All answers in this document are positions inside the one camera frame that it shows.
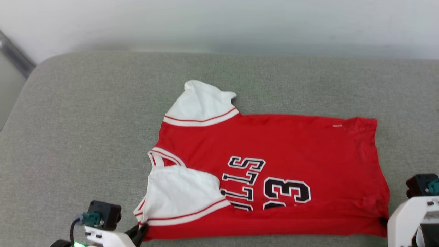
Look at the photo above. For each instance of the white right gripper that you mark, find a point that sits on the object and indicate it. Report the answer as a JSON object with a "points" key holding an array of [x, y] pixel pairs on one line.
{"points": [[408, 216]]}

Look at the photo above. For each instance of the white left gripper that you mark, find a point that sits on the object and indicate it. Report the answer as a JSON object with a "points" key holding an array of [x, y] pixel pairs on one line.
{"points": [[108, 238]]}

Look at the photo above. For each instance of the red and white basketball jersey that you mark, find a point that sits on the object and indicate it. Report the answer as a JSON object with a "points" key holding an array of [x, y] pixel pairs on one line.
{"points": [[291, 147]]}

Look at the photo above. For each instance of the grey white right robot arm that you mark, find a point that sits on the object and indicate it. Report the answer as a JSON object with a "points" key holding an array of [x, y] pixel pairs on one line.
{"points": [[428, 233]]}

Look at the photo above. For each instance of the grey fabric sofa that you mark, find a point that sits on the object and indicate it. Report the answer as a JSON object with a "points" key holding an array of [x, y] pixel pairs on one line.
{"points": [[85, 137]]}

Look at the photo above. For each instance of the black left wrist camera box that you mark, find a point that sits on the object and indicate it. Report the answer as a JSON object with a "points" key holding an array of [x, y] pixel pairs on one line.
{"points": [[106, 214]]}

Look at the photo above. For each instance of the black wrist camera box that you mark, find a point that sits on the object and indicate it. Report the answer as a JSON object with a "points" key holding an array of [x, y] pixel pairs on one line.
{"points": [[106, 214], [420, 185]]}

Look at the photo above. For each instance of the teal left camera connector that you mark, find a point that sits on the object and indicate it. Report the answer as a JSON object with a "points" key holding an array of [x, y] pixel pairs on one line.
{"points": [[90, 219]]}

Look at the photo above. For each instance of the teal camera connector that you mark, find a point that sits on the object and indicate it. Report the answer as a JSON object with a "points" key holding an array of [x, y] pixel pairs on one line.
{"points": [[434, 187], [90, 219]]}

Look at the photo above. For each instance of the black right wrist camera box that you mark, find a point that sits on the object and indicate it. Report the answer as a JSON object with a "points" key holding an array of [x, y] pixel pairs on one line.
{"points": [[420, 185]]}

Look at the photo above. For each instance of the teal right camera connector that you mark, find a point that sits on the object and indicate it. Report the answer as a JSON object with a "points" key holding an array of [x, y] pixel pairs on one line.
{"points": [[434, 187]]}

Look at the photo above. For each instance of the dark grey wall skirting strip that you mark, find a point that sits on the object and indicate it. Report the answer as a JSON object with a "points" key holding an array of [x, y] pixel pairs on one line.
{"points": [[15, 55]]}

